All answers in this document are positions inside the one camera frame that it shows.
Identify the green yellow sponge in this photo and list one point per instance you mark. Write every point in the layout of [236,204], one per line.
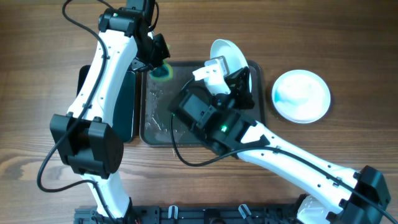
[162,73]

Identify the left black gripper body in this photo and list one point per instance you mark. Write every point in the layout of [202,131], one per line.
[160,51]

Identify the large dark plastic tray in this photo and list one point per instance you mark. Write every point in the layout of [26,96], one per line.
[157,94]

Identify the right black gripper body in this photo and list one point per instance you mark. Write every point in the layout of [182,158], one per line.
[237,90]

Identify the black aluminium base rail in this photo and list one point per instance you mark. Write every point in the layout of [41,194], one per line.
[265,214]

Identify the small black water container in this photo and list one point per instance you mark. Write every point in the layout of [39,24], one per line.
[123,116]

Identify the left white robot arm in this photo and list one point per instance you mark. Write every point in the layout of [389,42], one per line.
[84,137]

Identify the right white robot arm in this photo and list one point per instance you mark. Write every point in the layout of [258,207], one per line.
[333,194]

